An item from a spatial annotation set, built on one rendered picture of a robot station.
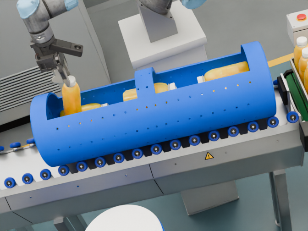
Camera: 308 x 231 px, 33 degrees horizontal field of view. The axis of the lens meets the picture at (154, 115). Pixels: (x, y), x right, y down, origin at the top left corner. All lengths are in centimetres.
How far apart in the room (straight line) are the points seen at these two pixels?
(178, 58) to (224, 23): 200
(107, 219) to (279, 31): 254
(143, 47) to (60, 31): 131
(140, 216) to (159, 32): 80
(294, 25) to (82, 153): 98
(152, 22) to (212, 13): 217
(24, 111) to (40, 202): 166
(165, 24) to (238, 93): 49
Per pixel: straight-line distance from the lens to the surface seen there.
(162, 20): 214
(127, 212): 177
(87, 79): 365
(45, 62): 187
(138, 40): 222
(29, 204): 221
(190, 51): 217
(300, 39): 214
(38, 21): 178
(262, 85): 184
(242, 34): 400
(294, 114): 201
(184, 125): 187
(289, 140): 206
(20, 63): 353
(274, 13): 416
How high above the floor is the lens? 243
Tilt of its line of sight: 44 degrees down
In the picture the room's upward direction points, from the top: 19 degrees counter-clockwise
